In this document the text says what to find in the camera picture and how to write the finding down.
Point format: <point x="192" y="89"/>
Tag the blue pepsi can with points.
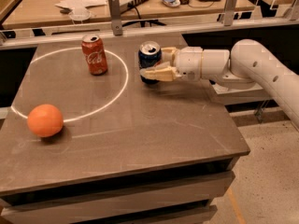
<point x="149" y="54"/>

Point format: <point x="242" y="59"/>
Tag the white papers on desk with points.
<point x="81" y="3"/>

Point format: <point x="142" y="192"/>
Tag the right grey metal post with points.
<point x="228" y="13"/>

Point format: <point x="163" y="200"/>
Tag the clear round plastic lid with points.
<point x="79" y="14"/>

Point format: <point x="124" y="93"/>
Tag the red coca-cola can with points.
<point x="94" y="53"/>

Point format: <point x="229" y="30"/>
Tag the white power strip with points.
<point x="126" y="5"/>

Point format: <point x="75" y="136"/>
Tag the orange fruit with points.
<point x="45" y="120"/>

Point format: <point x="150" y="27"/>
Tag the left grey metal post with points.
<point x="115" y="15"/>

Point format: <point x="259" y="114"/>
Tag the wooden drawer cabinet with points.
<point x="180" y="201"/>

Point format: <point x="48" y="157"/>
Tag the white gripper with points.
<point x="189" y="62"/>

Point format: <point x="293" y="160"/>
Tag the grey metal post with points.
<point x="115" y="15"/>
<point x="228" y="13"/>

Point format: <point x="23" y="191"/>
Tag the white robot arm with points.
<point x="247" y="63"/>

